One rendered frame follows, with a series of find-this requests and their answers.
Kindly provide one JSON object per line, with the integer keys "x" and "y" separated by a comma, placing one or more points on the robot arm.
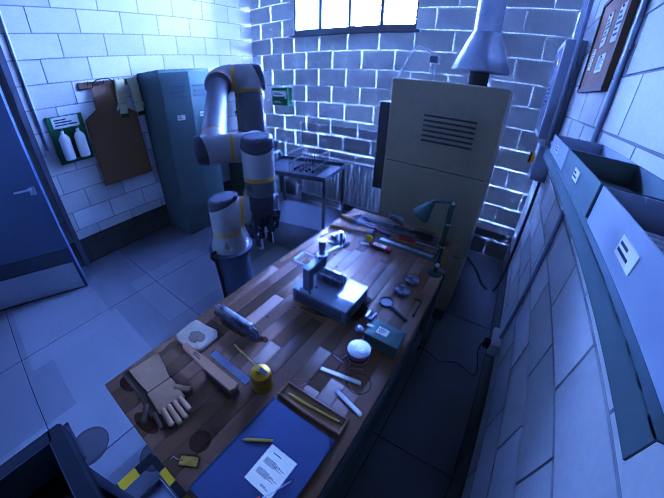
{"x": 256, "y": 166}

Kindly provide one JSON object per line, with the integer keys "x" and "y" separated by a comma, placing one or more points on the grey micrometer stand base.
{"x": 342, "y": 301}

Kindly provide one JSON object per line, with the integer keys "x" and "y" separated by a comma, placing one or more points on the small green wall sign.
{"x": 281, "y": 96}

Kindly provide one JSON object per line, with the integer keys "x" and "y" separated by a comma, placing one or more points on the grey ratchet cap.
{"x": 322, "y": 250}

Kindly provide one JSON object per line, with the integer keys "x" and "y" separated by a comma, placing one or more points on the brown notice board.
{"x": 607, "y": 46}

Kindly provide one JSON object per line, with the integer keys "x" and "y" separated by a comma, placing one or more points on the yellow tin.
{"x": 261, "y": 378}

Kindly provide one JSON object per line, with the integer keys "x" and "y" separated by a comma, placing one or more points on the white square dish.
{"x": 196, "y": 335}

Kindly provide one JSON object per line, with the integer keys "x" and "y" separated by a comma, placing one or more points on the wooden pencil tray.
{"x": 314, "y": 410}

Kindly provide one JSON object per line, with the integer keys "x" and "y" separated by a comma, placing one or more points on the pale hanging gloves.
{"x": 127, "y": 96}

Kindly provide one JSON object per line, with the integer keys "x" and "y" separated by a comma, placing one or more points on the green box with label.
{"x": 384, "y": 337}

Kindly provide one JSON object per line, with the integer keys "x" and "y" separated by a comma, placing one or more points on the long steel ruler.
{"x": 410, "y": 248}

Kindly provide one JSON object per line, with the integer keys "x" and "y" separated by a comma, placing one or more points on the blue door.
{"x": 28, "y": 207}

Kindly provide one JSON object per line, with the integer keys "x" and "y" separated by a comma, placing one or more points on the barred window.
{"x": 358, "y": 13}

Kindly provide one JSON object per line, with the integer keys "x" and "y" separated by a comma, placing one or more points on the grey metal table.
{"x": 311, "y": 174}

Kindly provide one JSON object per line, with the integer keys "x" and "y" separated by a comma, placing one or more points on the black magnifying glass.
{"x": 388, "y": 301}

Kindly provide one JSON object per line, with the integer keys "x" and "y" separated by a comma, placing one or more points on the black hex key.
{"x": 416, "y": 306}

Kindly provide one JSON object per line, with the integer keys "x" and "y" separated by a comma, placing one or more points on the beige work glove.
{"x": 161, "y": 391}

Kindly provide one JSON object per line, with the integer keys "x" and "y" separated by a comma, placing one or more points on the blue flat file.
{"x": 230, "y": 366}

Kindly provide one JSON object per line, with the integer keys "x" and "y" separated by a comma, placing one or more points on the white chalk stick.
{"x": 349, "y": 402}
{"x": 340, "y": 375}

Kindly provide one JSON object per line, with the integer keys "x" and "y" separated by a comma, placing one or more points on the green sign with white bottles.
{"x": 68, "y": 139}

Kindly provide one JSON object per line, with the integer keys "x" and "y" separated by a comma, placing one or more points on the dark tongs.
{"x": 140, "y": 402}

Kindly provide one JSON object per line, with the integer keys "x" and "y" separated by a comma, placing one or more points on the green desk lamp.
{"x": 426, "y": 209}

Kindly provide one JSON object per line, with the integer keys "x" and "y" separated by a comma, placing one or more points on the grey wall switch box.
{"x": 559, "y": 88}

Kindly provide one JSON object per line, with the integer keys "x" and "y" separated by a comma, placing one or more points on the white crumpled rag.
{"x": 340, "y": 237}

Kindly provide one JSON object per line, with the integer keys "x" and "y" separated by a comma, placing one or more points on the dark V-anvil block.
{"x": 333, "y": 278}

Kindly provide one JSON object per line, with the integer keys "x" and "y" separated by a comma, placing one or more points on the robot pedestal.
{"x": 232, "y": 275}

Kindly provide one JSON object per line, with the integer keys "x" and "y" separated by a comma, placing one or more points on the white printed paper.
{"x": 270, "y": 467}

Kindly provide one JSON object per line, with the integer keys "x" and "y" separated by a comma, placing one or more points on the yellow tag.
{"x": 188, "y": 460}

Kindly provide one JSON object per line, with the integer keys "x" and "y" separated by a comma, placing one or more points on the red button box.
{"x": 536, "y": 162}

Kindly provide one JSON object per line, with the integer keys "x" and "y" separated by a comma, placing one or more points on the white dome bell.
{"x": 359, "y": 348}

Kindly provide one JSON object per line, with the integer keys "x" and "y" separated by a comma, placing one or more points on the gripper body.
{"x": 263, "y": 218}

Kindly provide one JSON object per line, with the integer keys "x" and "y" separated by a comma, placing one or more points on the grey wall bin shelf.
{"x": 607, "y": 233}

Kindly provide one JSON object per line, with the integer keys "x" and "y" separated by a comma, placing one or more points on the brown apron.
{"x": 122, "y": 145}

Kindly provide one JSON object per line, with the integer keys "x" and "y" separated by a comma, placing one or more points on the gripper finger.
{"x": 270, "y": 234}
{"x": 257, "y": 238}

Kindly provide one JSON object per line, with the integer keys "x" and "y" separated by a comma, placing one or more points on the red flat tool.
{"x": 382, "y": 247}

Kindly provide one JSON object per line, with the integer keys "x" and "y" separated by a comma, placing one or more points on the blue chair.
{"x": 78, "y": 467}

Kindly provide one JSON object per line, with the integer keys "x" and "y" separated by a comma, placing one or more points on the yellow black striped bar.
{"x": 136, "y": 477}

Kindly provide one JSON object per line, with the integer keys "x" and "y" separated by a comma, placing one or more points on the white wall socket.
{"x": 495, "y": 340}

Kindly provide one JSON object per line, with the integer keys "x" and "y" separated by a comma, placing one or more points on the wooden block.
{"x": 211, "y": 369}

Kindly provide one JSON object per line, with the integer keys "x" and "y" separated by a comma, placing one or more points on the grey round disc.
{"x": 413, "y": 280}
{"x": 402, "y": 289}

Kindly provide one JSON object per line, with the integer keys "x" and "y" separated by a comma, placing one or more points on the yellow pencil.
{"x": 314, "y": 408}
{"x": 258, "y": 440}

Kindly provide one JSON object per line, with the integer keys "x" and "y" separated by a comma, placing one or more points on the grey exhaust hood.
{"x": 480, "y": 49}

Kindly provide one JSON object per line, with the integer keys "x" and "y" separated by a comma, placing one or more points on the brown coat rail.
{"x": 85, "y": 84}

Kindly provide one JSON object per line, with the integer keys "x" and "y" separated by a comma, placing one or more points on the beige furnace cabinet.
{"x": 441, "y": 171}

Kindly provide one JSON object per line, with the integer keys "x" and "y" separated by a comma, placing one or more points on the small silver clip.
{"x": 371, "y": 315}

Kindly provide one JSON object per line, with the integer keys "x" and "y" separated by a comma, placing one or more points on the grey flat end stop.
{"x": 305, "y": 259}

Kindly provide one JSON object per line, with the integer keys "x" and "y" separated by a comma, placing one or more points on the grey micrometer frame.
{"x": 313, "y": 272}

